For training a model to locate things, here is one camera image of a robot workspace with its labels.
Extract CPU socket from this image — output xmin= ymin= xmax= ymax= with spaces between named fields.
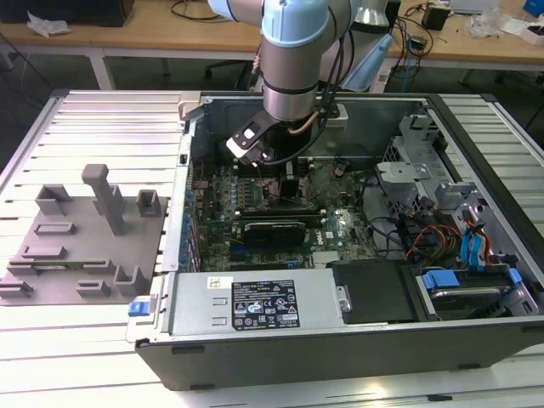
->
xmin=259 ymin=176 xmax=310 ymax=210

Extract black cylindrical component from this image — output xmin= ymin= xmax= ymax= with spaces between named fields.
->
xmin=215 ymin=139 xmax=234 ymax=166

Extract green motherboard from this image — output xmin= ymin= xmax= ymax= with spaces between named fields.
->
xmin=189 ymin=156 xmax=380 ymax=273

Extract black graphics card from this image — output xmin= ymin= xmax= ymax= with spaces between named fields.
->
xmin=239 ymin=217 xmax=308 ymax=249

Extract silver chipset heatsink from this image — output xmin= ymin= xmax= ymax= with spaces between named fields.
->
xmin=311 ymin=249 xmax=343 ymax=269

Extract grey metal drive cage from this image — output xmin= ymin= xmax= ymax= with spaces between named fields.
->
xmin=373 ymin=112 xmax=496 ymax=239

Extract black plastic shroud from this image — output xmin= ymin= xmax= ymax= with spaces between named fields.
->
xmin=329 ymin=259 xmax=420 ymax=325

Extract black upright device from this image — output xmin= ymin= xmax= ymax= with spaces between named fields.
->
xmin=385 ymin=0 xmax=403 ymax=33

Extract wooden desk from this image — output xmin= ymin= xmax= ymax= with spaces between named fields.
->
xmin=0 ymin=0 xmax=544 ymax=72

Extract grey power supply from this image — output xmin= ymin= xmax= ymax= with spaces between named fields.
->
xmin=160 ymin=270 xmax=349 ymax=340

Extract small black adapter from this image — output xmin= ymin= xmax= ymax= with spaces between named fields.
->
xmin=422 ymin=4 xmax=452 ymax=31

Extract blue disk carrier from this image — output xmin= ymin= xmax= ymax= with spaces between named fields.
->
xmin=419 ymin=266 xmax=524 ymax=298

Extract blue case latch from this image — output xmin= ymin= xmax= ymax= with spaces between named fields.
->
xmin=127 ymin=298 xmax=152 ymax=318

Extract grey part rack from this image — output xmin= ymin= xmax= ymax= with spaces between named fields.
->
xmin=0 ymin=163 xmax=172 ymax=308

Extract open black PC case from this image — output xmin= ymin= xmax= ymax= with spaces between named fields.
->
xmin=126 ymin=90 xmax=544 ymax=392

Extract clear plastic bag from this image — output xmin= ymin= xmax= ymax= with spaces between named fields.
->
xmin=463 ymin=7 xmax=507 ymax=38

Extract flat white tray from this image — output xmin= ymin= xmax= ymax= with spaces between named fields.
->
xmin=449 ymin=0 xmax=499 ymax=13

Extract black hard disk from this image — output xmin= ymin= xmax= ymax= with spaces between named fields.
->
xmin=429 ymin=286 xmax=503 ymax=320

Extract green RAM stick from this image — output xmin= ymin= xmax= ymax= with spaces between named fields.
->
xmin=30 ymin=263 xmax=84 ymax=272

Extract large black box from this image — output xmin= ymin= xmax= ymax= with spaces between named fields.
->
xmin=0 ymin=0 xmax=136 ymax=27

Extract crumpled white paper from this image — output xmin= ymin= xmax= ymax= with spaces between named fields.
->
xmin=25 ymin=10 xmax=71 ymax=38

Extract white cardboard box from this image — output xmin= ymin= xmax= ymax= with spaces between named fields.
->
xmin=500 ymin=16 xmax=544 ymax=46

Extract copper coloured cable sleeve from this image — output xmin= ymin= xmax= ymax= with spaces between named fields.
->
xmin=287 ymin=110 xmax=320 ymax=138

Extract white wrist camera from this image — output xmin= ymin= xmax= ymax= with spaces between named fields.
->
xmin=224 ymin=121 xmax=273 ymax=167
xmin=326 ymin=101 xmax=350 ymax=127

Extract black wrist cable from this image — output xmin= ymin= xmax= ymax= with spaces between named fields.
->
xmin=314 ymin=8 xmax=356 ymax=128

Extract blue network cable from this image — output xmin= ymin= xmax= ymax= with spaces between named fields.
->
xmin=401 ymin=36 xmax=428 ymax=94

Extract black cable bundle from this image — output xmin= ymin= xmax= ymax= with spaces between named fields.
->
xmin=360 ymin=169 xmax=430 ymax=260

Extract yellow red power wires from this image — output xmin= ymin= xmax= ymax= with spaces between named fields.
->
xmin=403 ymin=224 xmax=465 ymax=261

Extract blue flat data wire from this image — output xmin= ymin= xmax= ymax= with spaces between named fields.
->
xmin=461 ymin=221 xmax=492 ymax=273

